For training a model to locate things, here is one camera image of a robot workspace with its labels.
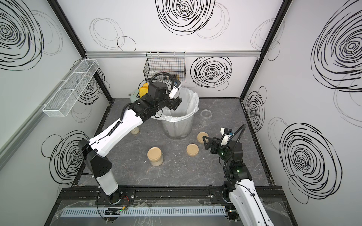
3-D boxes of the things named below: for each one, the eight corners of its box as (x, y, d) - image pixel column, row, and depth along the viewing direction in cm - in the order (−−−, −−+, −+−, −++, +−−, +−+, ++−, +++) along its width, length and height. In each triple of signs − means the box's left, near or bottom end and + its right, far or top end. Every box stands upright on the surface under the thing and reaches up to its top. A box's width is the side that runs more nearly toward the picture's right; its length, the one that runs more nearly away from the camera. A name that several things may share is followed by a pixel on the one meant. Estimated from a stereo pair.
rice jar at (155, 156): (149, 166, 86) (146, 160, 77) (151, 154, 91) (148, 147, 82) (162, 166, 86) (160, 160, 77) (163, 154, 91) (161, 147, 82)
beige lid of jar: (186, 156, 90) (186, 155, 89) (186, 144, 95) (186, 143, 94) (198, 156, 90) (199, 155, 89) (198, 144, 96) (198, 143, 94)
